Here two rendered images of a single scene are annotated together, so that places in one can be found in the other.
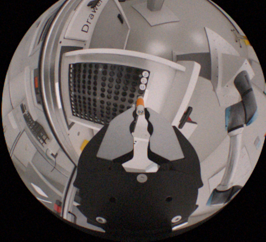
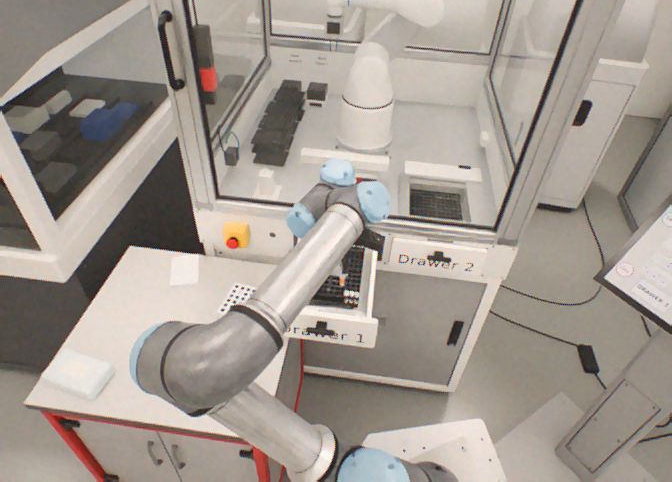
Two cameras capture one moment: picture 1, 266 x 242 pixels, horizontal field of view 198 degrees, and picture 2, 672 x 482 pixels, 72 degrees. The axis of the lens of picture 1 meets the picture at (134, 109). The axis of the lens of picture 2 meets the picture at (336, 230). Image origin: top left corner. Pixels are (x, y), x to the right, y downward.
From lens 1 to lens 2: 1.16 m
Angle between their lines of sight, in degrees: 54
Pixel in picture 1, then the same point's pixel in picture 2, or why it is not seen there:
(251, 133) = not seen: outside the picture
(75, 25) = (405, 246)
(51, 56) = (377, 227)
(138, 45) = (401, 421)
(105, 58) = (365, 279)
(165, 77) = not seen: hidden behind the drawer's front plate
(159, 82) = not seen: hidden behind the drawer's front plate
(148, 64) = (362, 312)
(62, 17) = (417, 229)
